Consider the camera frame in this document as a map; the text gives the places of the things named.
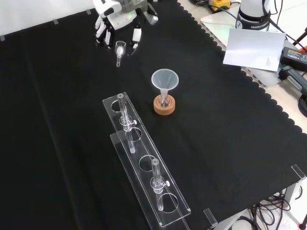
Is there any black cable bundle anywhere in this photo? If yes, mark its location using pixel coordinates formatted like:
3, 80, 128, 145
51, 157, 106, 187
247, 191, 292, 230

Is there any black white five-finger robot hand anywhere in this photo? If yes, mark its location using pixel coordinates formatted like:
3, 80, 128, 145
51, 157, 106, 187
92, 0, 159, 56

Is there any black bench cloth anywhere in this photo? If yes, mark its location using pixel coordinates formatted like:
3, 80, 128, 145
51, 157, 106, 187
0, 0, 307, 230

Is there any coiled black cable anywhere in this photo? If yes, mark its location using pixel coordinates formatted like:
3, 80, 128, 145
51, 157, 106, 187
297, 94, 307, 115

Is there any yellow stop button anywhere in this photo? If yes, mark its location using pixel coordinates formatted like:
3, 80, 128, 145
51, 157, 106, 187
208, 0, 231, 13

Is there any clear acrylic funnel stand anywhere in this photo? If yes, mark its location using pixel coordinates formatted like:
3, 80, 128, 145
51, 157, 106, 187
102, 92, 192, 228

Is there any grey metal bench leg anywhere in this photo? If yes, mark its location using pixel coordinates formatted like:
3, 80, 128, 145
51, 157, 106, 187
284, 181, 304, 204

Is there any grey black device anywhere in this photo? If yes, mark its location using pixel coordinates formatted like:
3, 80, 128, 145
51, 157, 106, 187
278, 66, 307, 96

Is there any clear edge clamp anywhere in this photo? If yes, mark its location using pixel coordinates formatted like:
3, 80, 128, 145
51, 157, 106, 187
203, 207, 218, 229
291, 164, 307, 181

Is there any pale board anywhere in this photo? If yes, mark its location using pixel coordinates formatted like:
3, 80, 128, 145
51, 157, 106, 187
200, 9, 286, 87

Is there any translucent plastic funnel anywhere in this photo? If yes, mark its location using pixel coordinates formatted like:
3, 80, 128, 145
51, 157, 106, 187
151, 69, 179, 97

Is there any brown cork ring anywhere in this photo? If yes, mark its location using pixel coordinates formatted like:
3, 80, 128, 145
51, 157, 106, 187
153, 94, 177, 116

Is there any white card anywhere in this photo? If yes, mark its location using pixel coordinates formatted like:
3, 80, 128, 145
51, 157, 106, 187
223, 28, 286, 72

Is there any small glass round-bottom flask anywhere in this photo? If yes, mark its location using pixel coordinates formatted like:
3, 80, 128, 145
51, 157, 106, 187
157, 92, 172, 108

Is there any black tripod leg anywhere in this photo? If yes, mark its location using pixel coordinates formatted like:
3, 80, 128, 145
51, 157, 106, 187
292, 25, 307, 50

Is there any black stop button cable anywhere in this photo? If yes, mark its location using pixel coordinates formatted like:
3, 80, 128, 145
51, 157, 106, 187
189, 0, 241, 20

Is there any black power adapter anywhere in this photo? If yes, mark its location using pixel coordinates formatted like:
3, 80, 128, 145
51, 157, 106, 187
280, 46, 307, 69

